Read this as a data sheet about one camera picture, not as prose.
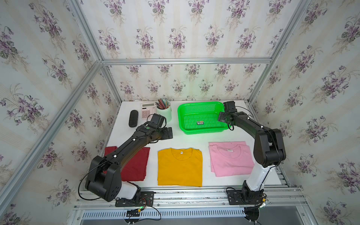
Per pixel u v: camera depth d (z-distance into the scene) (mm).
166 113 987
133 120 1047
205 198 747
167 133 764
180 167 846
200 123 1051
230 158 872
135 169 824
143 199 718
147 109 1112
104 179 409
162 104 1010
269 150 492
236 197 732
